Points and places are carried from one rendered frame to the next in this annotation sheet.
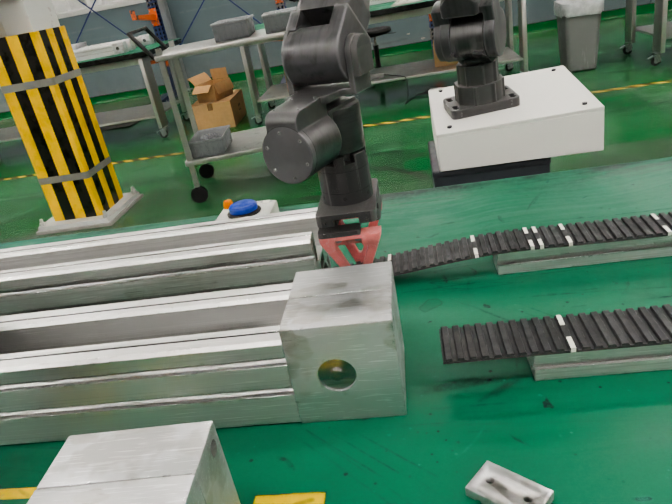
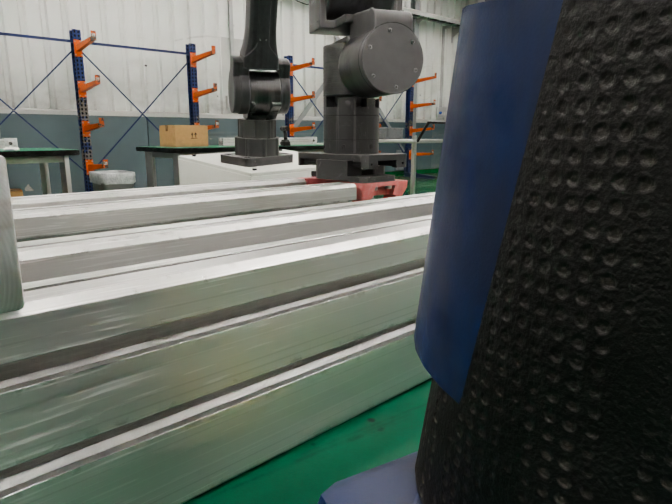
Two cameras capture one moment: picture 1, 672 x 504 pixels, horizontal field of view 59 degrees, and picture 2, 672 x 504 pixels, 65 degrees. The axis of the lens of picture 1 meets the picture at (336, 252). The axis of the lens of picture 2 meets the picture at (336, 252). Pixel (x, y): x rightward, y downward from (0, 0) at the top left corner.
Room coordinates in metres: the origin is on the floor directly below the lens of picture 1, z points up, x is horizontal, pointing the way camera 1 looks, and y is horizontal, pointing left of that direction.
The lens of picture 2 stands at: (0.31, 0.43, 0.91)
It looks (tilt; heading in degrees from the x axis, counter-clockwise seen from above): 13 degrees down; 307
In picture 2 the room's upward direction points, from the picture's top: straight up
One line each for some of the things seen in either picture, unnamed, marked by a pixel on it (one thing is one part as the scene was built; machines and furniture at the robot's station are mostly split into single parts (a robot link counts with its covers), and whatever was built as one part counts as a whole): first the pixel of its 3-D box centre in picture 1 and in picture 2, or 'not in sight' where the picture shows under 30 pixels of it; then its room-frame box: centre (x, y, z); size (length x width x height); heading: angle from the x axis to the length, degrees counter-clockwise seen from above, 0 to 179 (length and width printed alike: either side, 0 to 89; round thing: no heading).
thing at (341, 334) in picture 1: (348, 331); not in sight; (0.46, 0.00, 0.83); 0.12 x 0.09 x 0.10; 171
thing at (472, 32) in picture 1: (474, 42); (261, 99); (1.03, -0.29, 0.97); 0.09 x 0.05 x 0.10; 147
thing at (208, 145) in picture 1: (244, 99); not in sight; (3.74, 0.38, 0.50); 1.03 x 0.55 x 1.01; 92
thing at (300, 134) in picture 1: (314, 106); (371, 31); (0.60, -0.01, 1.00); 0.12 x 0.09 x 0.12; 147
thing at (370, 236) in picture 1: (354, 244); (361, 205); (0.62, -0.02, 0.84); 0.07 x 0.07 x 0.09; 80
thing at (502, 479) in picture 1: (508, 493); not in sight; (0.29, -0.08, 0.78); 0.05 x 0.03 x 0.01; 43
